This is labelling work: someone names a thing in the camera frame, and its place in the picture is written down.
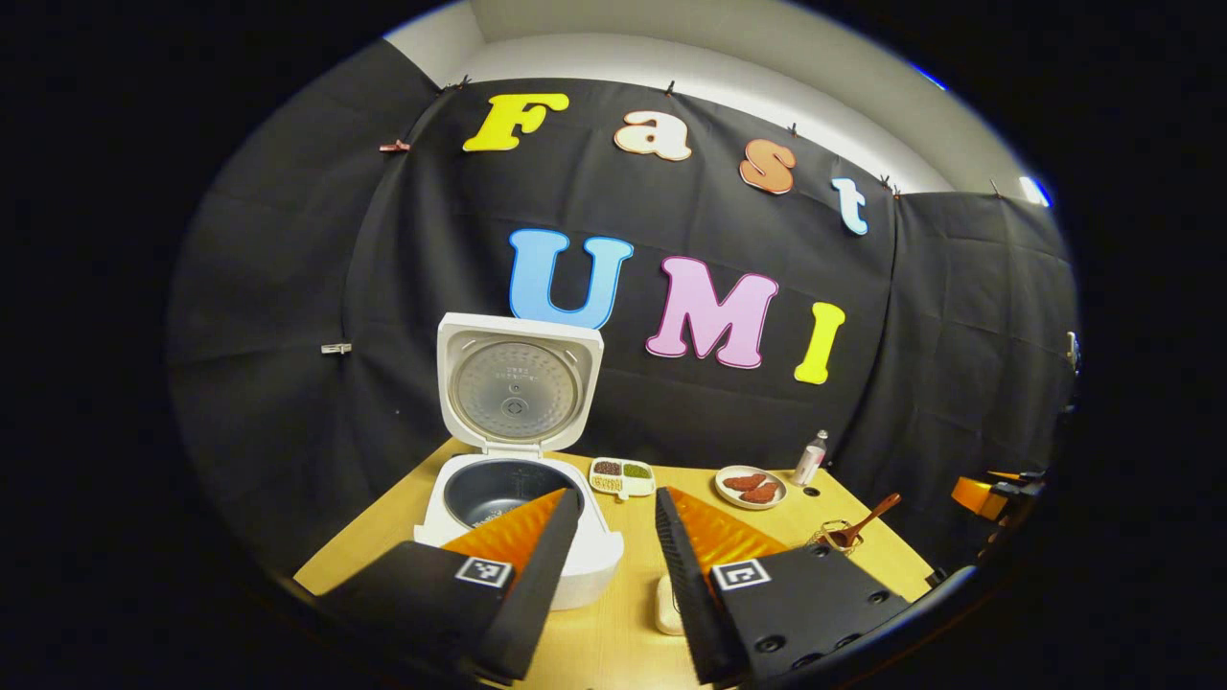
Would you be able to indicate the cream square rice dish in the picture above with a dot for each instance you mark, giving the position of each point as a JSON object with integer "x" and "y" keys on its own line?
{"x": 666, "y": 604}

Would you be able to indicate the wooden spoon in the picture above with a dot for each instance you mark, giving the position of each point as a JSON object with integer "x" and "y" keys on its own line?
{"x": 868, "y": 520}

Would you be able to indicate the red meat piece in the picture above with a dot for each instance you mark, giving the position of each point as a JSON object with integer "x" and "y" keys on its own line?
{"x": 760, "y": 494}
{"x": 743, "y": 482}

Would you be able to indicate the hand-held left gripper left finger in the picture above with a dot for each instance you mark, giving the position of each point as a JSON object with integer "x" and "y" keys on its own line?
{"x": 537, "y": 594}

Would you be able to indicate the small clear bottle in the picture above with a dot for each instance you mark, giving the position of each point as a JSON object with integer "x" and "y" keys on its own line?
{"x": 808, "y": 463}

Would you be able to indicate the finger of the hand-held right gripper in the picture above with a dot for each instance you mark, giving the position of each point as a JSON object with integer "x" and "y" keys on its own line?
{"x": 973, "y": 495}

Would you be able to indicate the white rice cooker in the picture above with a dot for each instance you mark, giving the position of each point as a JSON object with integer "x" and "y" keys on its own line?
{"x": 518, "y": 383}

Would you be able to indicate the white divided grain dish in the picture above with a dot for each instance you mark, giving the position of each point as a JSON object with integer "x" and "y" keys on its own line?
{"x": 623, "y": 476}

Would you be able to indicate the short ceiling light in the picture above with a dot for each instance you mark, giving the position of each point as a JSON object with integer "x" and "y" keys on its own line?
{"x": 1035, "y": 190}

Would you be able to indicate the black backdrop cloth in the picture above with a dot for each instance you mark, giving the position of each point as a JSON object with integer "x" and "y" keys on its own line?
{"x": 431, "y": 240}

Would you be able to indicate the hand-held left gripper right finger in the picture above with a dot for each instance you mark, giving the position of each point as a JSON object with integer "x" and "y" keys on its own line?
{"x": 690, "y": 594}

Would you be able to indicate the white round plate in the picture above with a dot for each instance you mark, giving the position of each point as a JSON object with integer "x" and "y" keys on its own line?
{"x": 726, "y": 494}

